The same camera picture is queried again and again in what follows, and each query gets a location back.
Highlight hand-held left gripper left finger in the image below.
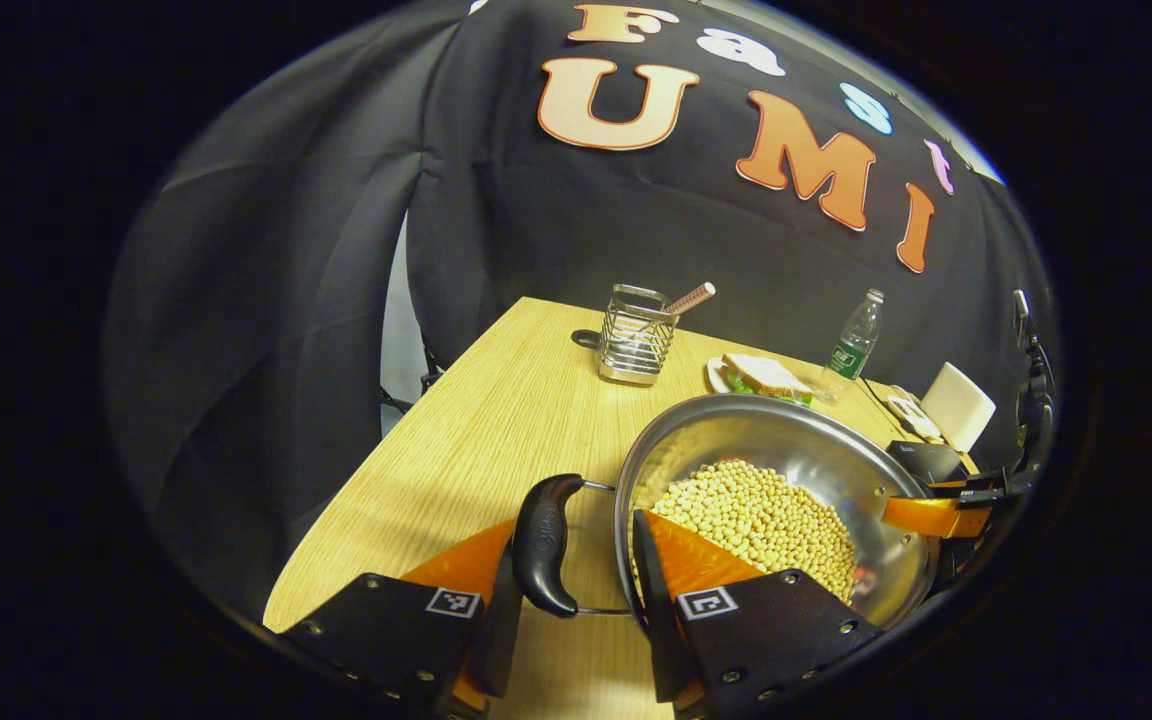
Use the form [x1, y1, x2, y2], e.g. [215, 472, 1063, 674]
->
[276, 515, 528, 720]

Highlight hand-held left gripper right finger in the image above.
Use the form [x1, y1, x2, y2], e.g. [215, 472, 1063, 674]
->
[630, 508, 883, 720]

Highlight black induction cooktop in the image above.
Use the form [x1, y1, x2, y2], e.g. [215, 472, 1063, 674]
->
[885, 439, 973, 491]

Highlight pile of soybeans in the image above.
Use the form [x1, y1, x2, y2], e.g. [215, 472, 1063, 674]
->
[648, 458, 860, 604]

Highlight steel pot with black handles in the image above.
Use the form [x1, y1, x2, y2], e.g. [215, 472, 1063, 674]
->
[511, 393, 943, 632]

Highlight white toaster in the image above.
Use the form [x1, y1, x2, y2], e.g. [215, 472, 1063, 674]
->
[920, 361, 998, 454]

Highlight clear plastic water bottle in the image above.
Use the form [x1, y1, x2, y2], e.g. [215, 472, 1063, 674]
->
[820, 288, 886, 402]

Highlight sandwich with lettuce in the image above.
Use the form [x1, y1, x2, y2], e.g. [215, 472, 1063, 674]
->
[721, 352, 815, 406]

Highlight black backdrop cloth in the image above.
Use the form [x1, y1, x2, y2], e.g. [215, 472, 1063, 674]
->
[104, 0, 1063, 623]

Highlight metal wire utensil holder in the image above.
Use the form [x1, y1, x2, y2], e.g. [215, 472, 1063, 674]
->
[597, 283, 680, 388]

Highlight wooden utensil handle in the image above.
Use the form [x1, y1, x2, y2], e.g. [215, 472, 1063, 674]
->
[663, 281, 718, 318]

